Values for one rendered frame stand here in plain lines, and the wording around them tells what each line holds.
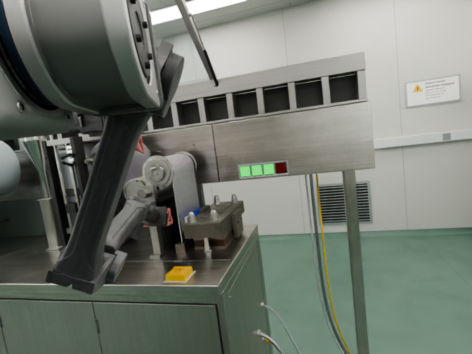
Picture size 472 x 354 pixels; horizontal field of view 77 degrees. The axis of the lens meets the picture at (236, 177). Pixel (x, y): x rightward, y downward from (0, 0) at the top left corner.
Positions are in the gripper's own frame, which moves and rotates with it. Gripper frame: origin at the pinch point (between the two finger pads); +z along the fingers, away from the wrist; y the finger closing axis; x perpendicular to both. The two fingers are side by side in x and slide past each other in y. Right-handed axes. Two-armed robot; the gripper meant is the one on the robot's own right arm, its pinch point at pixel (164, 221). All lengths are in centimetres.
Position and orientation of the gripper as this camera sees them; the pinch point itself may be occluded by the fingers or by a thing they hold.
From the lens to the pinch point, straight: 122.3
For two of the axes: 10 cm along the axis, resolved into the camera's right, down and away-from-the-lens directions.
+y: 9.6, -0.8, -2.7
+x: 0.3, -9.2, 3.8
